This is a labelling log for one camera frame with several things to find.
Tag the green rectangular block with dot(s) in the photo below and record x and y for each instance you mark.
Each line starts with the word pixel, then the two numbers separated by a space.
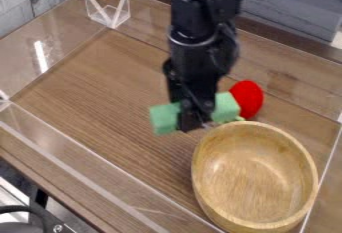
pixel 164 116

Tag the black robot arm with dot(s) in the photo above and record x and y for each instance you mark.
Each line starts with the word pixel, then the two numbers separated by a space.
pixel 196 18

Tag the brown wooden bowl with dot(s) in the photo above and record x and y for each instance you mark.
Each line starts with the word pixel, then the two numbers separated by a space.
pixel 254 178

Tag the clear acrylic corner bracket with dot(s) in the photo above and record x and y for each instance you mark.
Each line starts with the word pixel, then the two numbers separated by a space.
pixel 109 15

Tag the red toy strawberry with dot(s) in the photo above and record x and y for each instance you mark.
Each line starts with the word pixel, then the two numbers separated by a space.
pixel 244 100

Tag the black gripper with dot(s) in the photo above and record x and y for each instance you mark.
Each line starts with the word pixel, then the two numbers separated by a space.
pixel 200 61

